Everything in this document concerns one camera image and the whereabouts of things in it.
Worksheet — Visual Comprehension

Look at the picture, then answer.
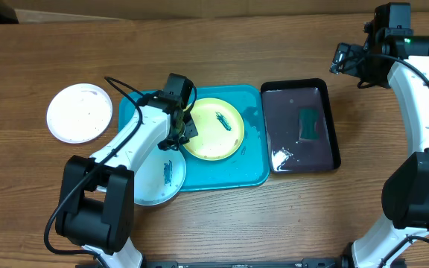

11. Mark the teal plastic tray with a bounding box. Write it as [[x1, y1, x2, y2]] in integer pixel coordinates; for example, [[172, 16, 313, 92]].
[[117, 84, 271, 193]]

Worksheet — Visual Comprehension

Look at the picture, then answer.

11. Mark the green scrubbing sponge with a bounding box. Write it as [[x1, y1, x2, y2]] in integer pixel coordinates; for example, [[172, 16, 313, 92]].
[[299, 108, 319, 140]]

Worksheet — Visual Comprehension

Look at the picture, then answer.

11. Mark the yellow-rimmed plate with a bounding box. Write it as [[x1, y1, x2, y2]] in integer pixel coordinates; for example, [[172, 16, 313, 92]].
[[184, 98, 244, 161]]

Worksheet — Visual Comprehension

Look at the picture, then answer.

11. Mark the light blue plate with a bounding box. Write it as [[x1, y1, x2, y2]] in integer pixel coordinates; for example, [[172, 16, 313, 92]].
[[134, 148, 187, 206]]

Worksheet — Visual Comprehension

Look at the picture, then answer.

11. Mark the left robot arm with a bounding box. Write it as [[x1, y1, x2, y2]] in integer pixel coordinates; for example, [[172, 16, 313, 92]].
[[44, 73, 197, 267]]

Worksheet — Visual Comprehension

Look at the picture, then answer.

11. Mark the cardboard backdrop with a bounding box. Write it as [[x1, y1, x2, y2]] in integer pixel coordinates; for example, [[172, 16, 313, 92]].
[[5, 0, 429, 25]]

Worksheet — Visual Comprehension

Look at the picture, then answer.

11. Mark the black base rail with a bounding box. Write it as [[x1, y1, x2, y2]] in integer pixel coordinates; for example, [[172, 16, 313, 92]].
[[142, 256, 353, 268]]

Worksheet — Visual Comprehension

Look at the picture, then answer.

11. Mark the black plastic tray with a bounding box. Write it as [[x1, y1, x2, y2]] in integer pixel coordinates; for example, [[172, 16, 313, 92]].
[[261, 78, 341, 173]]

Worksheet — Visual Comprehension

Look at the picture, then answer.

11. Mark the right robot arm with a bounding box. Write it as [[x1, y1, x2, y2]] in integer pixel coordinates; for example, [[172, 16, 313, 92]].
[[330, 2, 429, 267]]

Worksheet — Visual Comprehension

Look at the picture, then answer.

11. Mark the white plate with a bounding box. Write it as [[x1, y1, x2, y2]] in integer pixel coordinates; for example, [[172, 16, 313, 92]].
[[46, 83, 113, 144]]

